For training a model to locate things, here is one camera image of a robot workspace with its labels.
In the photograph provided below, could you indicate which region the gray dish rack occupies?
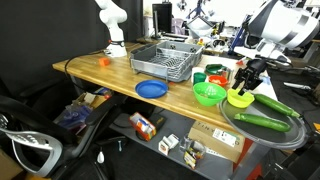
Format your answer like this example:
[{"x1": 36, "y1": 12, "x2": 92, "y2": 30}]
[{"x1": 129, "y1": 40, "x2": 205, "y2": 84}]

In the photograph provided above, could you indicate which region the clear plastic container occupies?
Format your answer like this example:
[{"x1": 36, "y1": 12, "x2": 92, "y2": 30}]
[{"x1": 219, "y1": 66, "x2": 235, "y2": 84}]

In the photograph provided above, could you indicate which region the yellow plastic bowl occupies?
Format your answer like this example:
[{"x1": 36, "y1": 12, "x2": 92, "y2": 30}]
[{"x1": 226, "y1": 87, "x2": 256, "y2": 109}]

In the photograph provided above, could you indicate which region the black backdrop curtain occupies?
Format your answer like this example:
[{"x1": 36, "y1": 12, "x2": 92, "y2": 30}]
[{"x1": 0, "y1": 0, "x2": 144, "y2": 101}]

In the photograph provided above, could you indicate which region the orange carton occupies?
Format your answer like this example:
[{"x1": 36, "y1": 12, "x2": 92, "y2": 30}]
[{"x1": 128, "y1": 111, "x2": 158, "y2": 142}]

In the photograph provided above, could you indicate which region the white cup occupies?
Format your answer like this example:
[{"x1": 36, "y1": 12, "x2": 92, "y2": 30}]
[{"x1": 191, "y1": 66, "x2": 205, "y2": 81}]

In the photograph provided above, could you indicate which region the orange block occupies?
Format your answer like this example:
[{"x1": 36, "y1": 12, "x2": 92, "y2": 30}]
[{"x1": 98, "y1": 56, "x2": 111, "y2": 67}]

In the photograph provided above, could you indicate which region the box with plastic bag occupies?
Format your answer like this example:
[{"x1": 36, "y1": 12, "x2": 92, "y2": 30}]
[{"x1": 54, "y1": 87, "x2": 114, "y2": 133}]

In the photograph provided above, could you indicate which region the gray lower shelf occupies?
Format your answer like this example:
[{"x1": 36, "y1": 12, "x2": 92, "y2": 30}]
[{"x1": 109, "y1": 109, "x2": 236, "y2": 180}]

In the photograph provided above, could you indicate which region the clear glass jar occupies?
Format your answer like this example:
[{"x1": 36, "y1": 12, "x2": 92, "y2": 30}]
[{"x1": 179, "y1": 134, "x2": 193, "y2": 153}]

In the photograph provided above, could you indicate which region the black flat pouch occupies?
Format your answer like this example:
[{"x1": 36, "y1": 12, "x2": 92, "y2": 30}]
[{"x1": 148, "y1": 113, "x2": 168, "y2": 132}]

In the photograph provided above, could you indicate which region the gray round tray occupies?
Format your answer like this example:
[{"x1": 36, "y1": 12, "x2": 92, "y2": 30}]
[{"x1": 218, "y1": 92, "x2": 310, "y2": 150}]

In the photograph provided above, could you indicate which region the green zucchini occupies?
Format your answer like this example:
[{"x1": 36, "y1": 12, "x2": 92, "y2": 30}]
[
  {"x1": 233, "y1": 112, "x2": 292, "y2": 133},
  {"x1": 253, "y1": 93, "x2": 301, "y2": 119}
]

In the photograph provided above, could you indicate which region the black office chair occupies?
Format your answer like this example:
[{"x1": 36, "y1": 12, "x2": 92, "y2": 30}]
[{"x1": 0, "y1": 92, "x2": 129, "y2": 178}]

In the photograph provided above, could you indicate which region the black table cable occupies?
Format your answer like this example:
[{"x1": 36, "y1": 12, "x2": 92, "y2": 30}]
[{"x1": 63, "y1": 49, "x2": 108, "y2": 96}]

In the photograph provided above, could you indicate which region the small white box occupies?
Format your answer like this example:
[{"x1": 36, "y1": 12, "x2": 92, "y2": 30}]
[{"x1": 158, "y1": 133, "x2": 180, "y2": 156}]

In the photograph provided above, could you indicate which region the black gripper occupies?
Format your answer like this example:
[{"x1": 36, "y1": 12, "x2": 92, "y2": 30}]
[{"x1": 231, "y1": 59, "x2": 268, "y2": 97}]

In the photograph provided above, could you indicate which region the orange plastic bowl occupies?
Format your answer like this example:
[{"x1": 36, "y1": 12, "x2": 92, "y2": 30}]
[{"x1": 208, "y1": 74, "x2": 230, "y2": 88}]

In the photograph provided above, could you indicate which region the black computer monitor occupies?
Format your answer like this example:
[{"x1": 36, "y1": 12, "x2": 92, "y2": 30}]
[{"x1": 151, "y1": 2, "x2": 174, "y2": 34}]

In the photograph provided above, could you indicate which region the colourful snack packet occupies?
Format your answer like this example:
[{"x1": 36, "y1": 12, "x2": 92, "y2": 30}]
[{"x1": 183, "y1": 141, "x2": 206, "y2": 170}]

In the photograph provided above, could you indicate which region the brown cardboard box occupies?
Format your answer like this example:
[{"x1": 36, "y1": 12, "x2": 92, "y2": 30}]
[{"x1": 187, "y1": 120, "x2": 247, "y2": 164}]

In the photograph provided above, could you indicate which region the dark green cup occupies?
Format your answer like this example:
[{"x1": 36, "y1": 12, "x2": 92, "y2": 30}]
[{"x1": 193, "y1": 71, "x2": 208, "y2": 86}]

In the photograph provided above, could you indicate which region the green plastic bowl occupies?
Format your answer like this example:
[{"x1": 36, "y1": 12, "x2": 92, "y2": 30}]
[{"x1": 192, "y1": 81, "x2": 228, "y2": 108}]

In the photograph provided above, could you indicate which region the blue plastic plate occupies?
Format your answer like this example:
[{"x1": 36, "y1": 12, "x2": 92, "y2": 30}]
[{"x1": 134, "y1": 79, "x2": 170, "y2": 100}]

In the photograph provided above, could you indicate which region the pile of peanuts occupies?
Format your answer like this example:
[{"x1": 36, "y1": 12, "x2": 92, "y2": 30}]
[{"x1": 211, "y1": 76, "x2": 226, "y2": 84}]

